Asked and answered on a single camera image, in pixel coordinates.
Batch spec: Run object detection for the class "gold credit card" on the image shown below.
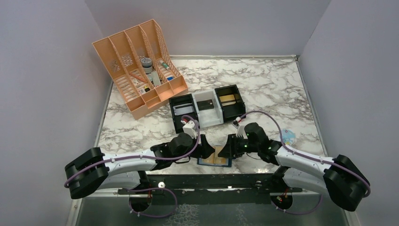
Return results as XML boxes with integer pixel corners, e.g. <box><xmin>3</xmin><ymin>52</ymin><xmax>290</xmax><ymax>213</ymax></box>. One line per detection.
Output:
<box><xmin>219</xmin><ymin>94</ymin><xmax>236</xmax><ymax>106</ymax></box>

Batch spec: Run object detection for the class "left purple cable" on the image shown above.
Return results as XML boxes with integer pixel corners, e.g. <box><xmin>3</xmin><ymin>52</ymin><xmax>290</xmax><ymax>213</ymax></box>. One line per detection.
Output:
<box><xmin>64</xmin><ymin>114</ymin><xmax>201</xmax><ymax>188</ymax></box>

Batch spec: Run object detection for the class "black metal base rail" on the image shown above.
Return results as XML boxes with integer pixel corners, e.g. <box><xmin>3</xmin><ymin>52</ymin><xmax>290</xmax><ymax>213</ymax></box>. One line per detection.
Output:
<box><xmin>118</xmin><ymin>173</ymin><xmax>302</xmax><ymax>205</ymax></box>

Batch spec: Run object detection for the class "silver credit card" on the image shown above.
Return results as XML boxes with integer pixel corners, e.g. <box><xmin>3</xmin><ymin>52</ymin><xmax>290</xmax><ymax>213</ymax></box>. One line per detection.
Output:
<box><xmin>173</xmin><ymin>104</ymin><xmax>194</xmax><ymax>116</ymax></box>

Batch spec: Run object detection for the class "clear blue plastic case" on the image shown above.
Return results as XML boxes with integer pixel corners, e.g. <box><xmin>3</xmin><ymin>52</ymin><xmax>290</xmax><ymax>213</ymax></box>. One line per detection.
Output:
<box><xmin>281</xmin><ymin>129</ymin><xmax>296</xmax><ymax>146</ymax></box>

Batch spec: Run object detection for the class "white plastic bin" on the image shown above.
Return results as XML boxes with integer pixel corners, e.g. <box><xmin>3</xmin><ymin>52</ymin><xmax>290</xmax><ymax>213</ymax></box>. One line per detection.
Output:
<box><xmin>192</xmin><ymin>89</ymin><xmax>223</xmax><ymax>129</ymax></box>

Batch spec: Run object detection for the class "green white marker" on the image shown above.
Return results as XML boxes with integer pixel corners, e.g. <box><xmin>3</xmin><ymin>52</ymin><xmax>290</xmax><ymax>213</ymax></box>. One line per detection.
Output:
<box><xmin>160</xmin><ymin>61</ymin><xmax>170</xmax><ymax>70</ymax></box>

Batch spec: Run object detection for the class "black plastic bin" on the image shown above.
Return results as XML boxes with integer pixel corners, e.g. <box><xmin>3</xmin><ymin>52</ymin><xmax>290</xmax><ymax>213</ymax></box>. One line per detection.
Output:
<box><xmin>215</xmin><ymin>85</ymin><xmax>246</xmax><ymax>123</ymax></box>
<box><xmin>169</xmin><ymin>94</ymin><xmax>199</xmax><ymax>134</ymax></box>

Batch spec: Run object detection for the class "orange pencil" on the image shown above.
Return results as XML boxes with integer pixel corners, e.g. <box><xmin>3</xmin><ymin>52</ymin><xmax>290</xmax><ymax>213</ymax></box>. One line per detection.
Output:
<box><xmin>128</xmin><ymin>73</ymin><xmax>148</xmax><ymax>83</ymax></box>

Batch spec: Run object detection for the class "blue leather card holder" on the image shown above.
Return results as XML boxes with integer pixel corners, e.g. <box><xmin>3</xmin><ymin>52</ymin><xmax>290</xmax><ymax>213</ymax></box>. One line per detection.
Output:
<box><xmin>197</xmin><ymin>145</ymin><xmax>232</xmax><ymax>168</ymax></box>

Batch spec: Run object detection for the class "right black plastic bin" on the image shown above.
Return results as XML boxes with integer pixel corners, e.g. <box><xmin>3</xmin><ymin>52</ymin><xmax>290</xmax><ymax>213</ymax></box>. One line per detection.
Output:
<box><xmin>215</xmin><ymin>85</ymin><xmax>246</xmax><ymax>123</ymax></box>

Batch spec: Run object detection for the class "orange plastic file organizer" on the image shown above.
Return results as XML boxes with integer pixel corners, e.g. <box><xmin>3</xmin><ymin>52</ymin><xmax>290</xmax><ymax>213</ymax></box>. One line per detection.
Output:
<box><xmin>92</xmin><ymin>19</ymin><xmax>188</xmax><ymax>120</ymax></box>

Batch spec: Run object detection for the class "grey round tape roll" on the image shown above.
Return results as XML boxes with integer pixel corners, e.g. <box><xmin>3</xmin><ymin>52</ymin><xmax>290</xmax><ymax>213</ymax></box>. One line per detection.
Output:
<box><xmin>140</xmin><ymin>57</ymin><xmax>153</xmax><ymax>74</ymax></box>

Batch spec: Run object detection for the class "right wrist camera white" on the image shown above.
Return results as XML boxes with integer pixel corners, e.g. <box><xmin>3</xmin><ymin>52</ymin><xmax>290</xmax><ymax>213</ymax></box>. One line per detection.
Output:
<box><xmin>232</xmin><ymin>117</ymin><xmax>246</xmax><ymax>137</ymax></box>

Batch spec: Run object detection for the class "left black plastic bin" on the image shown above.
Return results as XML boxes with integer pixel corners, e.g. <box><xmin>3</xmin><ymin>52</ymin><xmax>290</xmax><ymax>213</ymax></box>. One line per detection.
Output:
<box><xmin>169</xmin><ymin>94</ymin><xmax>199</xmax><ymax>134</ymax></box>

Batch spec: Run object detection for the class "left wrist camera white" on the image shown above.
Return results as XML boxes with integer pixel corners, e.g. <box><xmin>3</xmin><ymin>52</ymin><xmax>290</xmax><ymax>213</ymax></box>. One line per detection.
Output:
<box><xmin>181</xmin><ymin>120</ymin><xmax>199</xmax><ymax>139</ymax></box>

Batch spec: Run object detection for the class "black credit card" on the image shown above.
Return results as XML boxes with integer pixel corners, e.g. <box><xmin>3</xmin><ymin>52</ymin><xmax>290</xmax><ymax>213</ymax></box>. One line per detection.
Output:
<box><xmin>196</xmin><ymin>99</ymin><xmax>214</xmax><ymax>111</ymax></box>

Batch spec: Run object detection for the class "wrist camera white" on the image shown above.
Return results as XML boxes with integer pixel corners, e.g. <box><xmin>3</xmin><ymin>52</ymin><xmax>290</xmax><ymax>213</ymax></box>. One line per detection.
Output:
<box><xmin>232</xmin><ymin>117</ymin><xmax>246</xmax><ymax>137</ymax></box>
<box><xmin>181</xmin><ymin>120</ymin><xmax>199</xmax><ymax>139</ymax></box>

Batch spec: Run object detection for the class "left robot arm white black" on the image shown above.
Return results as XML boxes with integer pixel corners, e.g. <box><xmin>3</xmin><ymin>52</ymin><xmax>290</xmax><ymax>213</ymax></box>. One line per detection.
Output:
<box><xmin>64</xmin><ymin>133</ymin><xmax>215</xmax><ymax>199</ymax></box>

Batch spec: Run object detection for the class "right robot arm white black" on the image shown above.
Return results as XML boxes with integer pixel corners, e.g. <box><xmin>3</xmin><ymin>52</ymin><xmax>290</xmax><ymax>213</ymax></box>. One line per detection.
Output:
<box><xmin>218</xmin><ymin>122</ymin><xmax>370</xmax><ymax>211</ymax></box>

